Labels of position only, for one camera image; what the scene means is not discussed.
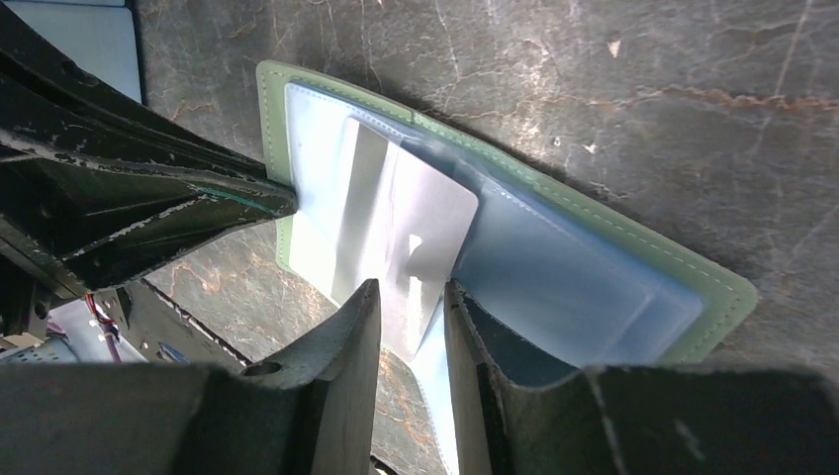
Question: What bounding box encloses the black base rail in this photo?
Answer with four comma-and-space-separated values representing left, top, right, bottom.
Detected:
0, 261, 250, 375

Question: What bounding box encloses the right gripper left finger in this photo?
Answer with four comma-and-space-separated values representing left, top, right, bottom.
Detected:
1, 279, 381, 474

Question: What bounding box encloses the green card holder wallet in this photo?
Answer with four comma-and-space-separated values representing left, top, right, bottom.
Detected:
256, 60, 758, 474

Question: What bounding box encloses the thin card edge-on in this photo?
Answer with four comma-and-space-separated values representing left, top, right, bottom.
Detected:
329, 119, 479, 362

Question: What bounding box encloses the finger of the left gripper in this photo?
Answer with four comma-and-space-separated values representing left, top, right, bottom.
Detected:
1, 8, 297, 296

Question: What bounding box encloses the blue three-compartment organizer tray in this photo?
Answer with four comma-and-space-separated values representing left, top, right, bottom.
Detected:
5, 0, 142, 102

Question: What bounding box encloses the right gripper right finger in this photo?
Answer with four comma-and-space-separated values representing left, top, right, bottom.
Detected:
443, 281, 838, 474

